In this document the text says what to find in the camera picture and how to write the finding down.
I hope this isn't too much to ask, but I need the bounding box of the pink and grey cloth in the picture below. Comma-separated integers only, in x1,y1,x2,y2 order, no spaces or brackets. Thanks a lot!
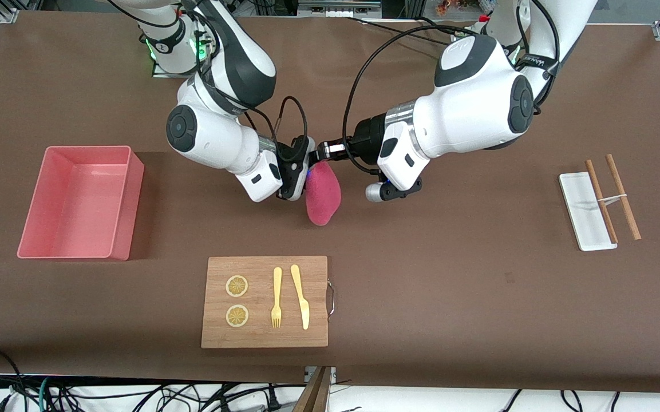
305,162,342,227

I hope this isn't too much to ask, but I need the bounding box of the yellow plastic fork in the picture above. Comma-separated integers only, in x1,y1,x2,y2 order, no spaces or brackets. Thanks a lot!
271,267,283,329

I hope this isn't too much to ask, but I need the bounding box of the yellow plastic knife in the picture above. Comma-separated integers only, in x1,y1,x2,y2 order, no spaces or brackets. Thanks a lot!
290,264,311,331

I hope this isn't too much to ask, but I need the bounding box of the grey equipment box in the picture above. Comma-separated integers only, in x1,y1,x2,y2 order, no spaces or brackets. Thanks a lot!
298,0,382,18

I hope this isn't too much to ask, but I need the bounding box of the wooden cutting board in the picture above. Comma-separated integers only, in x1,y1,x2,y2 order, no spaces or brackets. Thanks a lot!
201,256,329,349

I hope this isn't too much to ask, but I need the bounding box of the pink plastic bin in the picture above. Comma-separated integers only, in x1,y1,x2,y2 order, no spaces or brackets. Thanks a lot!
17,145,145,262

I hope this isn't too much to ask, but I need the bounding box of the white rectangular tray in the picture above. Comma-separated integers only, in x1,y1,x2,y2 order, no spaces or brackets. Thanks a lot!
559,172,618,252

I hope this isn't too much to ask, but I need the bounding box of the wooden plank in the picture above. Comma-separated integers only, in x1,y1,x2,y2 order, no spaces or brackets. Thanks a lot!
293,366,331,412

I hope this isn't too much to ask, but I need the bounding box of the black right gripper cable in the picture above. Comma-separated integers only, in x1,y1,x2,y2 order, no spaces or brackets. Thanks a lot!
244,96,310,150

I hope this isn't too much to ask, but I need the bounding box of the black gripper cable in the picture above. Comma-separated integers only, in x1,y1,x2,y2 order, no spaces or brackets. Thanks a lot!
342,24,482,173
244,96,310,150

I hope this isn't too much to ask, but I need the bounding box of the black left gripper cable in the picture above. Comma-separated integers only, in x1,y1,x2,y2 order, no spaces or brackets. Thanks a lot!
342,24,482,173

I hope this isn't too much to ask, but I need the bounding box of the black cable on table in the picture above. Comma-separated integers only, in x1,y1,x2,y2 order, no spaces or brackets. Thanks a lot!
346,16,457,36

